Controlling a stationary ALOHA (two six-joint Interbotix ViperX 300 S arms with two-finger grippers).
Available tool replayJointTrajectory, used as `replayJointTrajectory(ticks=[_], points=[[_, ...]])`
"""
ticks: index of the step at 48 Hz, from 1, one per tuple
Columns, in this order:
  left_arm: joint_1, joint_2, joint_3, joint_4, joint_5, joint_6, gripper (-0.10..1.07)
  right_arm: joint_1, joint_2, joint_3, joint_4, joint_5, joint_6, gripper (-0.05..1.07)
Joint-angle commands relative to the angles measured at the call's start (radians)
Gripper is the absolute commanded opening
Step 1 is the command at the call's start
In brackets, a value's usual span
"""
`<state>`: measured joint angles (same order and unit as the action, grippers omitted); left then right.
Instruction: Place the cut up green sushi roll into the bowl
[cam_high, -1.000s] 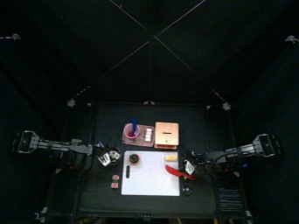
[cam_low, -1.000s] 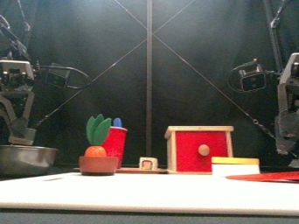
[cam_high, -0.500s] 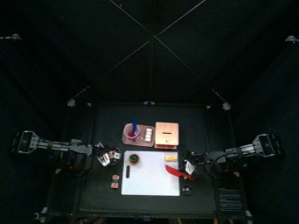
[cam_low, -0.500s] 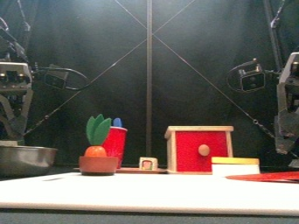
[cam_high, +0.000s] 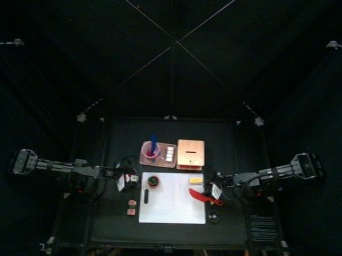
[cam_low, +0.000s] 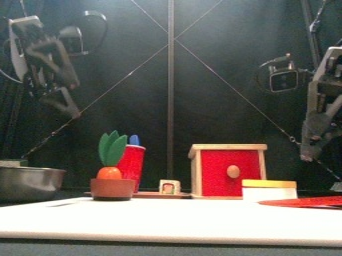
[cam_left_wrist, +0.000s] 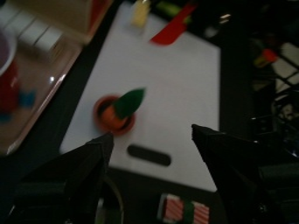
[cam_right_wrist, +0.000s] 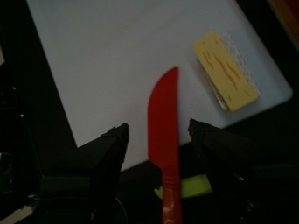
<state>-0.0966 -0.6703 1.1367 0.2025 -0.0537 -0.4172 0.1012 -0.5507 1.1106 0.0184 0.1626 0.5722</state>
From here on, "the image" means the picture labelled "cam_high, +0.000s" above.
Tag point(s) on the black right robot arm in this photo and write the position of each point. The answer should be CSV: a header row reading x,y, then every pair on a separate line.
x,y
275,172

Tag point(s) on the brown toy flower pot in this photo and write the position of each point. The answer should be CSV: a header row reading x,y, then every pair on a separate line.
x,y
148,181

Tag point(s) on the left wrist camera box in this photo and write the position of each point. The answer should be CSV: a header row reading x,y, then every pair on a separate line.
x,y
129,170

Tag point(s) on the green-centre sushi roll slice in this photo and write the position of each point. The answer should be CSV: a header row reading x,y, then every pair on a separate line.
x,y
133,178

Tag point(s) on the blue toy stick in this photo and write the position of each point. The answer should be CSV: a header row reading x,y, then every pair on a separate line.
x,y
153,143

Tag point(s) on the flat wooden tray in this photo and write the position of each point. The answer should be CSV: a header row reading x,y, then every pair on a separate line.
x,y
161,163

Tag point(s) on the yellow egg sushi toy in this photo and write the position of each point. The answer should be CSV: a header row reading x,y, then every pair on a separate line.
x,y
195,180

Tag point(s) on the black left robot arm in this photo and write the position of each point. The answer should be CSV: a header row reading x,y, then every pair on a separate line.
x,y
53,165

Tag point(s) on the metal frame clamp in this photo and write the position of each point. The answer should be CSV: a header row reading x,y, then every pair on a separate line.
x,y
80,116
168,117
332,44
17,42
259,121

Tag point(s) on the small black round dish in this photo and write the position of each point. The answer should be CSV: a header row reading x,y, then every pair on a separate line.
x,y
213,216

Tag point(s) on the black panel with white text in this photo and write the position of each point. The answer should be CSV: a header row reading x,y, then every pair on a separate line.
x,y
261,230

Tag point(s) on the wooden box with red panel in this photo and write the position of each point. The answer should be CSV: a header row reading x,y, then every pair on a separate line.
x,y
191,146

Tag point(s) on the small white sushi piece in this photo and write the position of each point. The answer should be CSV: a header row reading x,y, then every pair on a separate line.
x,y
169,149
168,159
169,154

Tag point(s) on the red toy knife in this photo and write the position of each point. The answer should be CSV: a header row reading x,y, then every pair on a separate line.
x,y
200,196

